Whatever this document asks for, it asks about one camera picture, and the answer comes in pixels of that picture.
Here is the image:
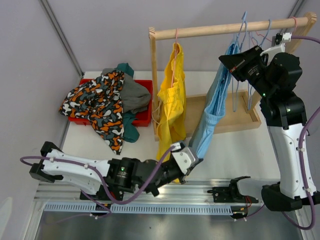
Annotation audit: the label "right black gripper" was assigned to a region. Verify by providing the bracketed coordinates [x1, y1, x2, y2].
[220, 45, 275, 98]

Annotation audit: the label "blue hanger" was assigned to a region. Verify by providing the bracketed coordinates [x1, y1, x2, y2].
[247, 32, 255, 112]
[249, 19, 272, 47]
[231, 11, 248, 113]

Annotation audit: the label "light blue shorts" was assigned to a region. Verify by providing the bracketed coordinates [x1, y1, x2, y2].
[187, 42, 240, 160]

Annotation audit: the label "dark green shorts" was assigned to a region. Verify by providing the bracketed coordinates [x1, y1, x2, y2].
[116, 63, 140, 143]

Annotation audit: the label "grey shorts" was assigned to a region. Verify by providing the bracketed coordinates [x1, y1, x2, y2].
[101, 67, 152, 115]

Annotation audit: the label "camouflage patterned shorts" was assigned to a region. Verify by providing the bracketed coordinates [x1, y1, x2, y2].
[58, 69, 125, 155]

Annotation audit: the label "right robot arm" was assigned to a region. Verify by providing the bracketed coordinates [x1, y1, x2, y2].
[218, 45, 320, 212]

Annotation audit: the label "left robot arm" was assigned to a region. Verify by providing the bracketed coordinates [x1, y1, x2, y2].
[29, 141, 203, 205]

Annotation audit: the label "yellow shorts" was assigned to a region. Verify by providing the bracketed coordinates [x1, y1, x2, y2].
[156, 43, 187, 160]

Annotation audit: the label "pink hanger under yellow shorts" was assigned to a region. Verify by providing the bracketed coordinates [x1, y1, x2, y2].
[171, 28, 179, 87]

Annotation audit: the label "wooden clothes rack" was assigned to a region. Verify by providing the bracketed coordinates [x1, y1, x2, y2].
[148, 12, 317, 137]

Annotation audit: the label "red plastic bin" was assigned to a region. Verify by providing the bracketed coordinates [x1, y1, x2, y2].
[68, 79, 153, 127]

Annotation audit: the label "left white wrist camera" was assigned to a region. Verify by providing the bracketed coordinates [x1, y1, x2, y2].
[170, 141, 201, 176]

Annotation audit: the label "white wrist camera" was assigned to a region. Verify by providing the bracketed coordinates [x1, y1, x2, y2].
[260, 32, 292, 59]
[170, 141, 201, 176]

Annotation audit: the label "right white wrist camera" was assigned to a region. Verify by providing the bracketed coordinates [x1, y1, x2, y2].
[260, 32, 292, 59]

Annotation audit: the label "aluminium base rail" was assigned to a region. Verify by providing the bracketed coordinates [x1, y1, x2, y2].
[32, 176, 266, 206]

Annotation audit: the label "white slotted cable duct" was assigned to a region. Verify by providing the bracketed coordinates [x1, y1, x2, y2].
[44, 202, 234, 216]

